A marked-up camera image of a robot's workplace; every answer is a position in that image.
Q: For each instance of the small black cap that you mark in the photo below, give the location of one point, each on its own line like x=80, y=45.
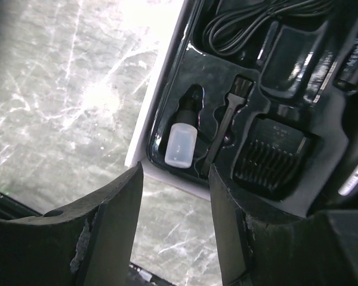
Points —
x=183, y=133

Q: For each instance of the black cleaning brush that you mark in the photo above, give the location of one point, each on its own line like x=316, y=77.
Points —
x=236, y=97

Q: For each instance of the black comb guard in tray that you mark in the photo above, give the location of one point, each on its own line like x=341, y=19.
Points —
x=271, y=157

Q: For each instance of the black silver hair clipper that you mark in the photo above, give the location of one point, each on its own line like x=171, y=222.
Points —
x=350, y=184

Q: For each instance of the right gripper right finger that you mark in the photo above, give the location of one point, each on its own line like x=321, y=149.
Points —
x=258, y=244

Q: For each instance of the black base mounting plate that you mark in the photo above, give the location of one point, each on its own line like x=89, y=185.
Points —
x=11, y=209

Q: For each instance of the white box with black tray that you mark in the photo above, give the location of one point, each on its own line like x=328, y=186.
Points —
x=302, y=57

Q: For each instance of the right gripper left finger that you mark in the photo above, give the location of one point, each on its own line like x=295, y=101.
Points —
x=86, y=242

